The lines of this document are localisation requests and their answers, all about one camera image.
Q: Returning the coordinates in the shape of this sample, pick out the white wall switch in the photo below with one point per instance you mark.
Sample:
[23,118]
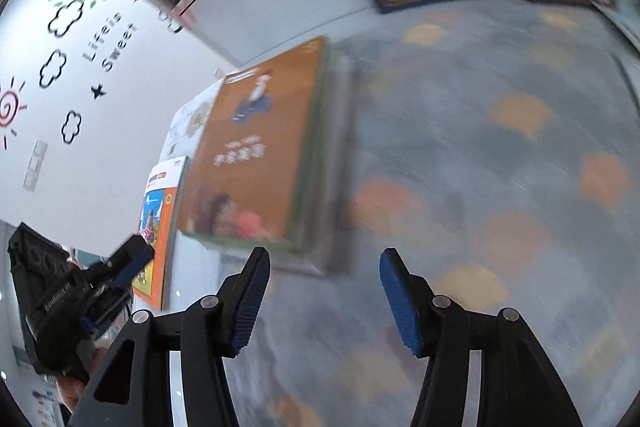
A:
[35,164]

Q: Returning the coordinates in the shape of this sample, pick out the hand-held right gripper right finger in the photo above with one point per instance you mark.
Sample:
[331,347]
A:
[400,302]

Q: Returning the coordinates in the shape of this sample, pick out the white beige-emblem paperback book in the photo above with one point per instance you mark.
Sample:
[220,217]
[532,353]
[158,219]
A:
[187,127]

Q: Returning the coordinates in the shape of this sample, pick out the cartoon wall decals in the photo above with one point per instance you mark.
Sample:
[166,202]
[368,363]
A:
[65,17]

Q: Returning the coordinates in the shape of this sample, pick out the ginkgo-patterned tablecloth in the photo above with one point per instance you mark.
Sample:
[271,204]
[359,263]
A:
[475,157]

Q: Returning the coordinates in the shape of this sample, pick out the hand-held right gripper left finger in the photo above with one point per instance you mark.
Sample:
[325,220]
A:
[247,307]

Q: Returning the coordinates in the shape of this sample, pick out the bright orange picture book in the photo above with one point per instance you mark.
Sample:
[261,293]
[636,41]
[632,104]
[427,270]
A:
[157,232]

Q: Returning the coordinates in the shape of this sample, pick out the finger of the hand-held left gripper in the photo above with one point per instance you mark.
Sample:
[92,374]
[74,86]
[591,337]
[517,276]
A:
[110,311]
[131,266]

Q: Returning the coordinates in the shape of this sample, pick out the person's left hand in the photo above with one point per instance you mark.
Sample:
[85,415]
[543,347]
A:
[75,394]

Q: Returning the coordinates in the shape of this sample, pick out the orange-brown paperback book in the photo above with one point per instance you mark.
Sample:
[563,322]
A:
[250,147]

